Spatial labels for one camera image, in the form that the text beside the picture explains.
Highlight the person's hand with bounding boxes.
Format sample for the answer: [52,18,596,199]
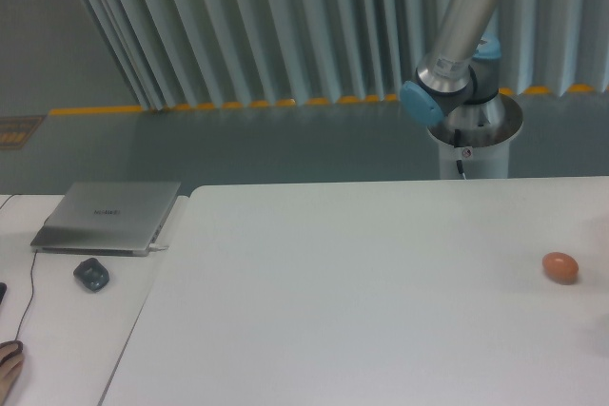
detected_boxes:
[0,340,25,404]

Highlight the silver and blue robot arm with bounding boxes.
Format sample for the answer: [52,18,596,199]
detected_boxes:
[399,0,499,126]

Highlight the black computer mouse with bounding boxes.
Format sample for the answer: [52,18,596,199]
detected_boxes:
[9,340,24,358]

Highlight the black keyboard edge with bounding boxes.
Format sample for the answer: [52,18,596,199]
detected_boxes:
[0,282,8,304]

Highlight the silver closed laptop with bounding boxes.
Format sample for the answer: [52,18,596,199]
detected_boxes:
[30,182,180,256]

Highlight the white usb dongle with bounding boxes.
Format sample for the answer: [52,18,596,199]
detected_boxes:
[148,243,168,252]

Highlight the brown egg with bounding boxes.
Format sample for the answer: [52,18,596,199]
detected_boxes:
[541,252,580,284]

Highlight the black mouse cable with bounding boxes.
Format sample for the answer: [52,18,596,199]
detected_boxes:
[13,250,39,342]

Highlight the white corrugated partition wall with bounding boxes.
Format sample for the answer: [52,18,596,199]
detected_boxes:
[83,0,608,111]

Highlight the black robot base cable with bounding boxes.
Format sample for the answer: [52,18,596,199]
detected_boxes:
[453,127,469,182]

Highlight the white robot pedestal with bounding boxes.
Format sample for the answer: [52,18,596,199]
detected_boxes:
[428,93,523,180]

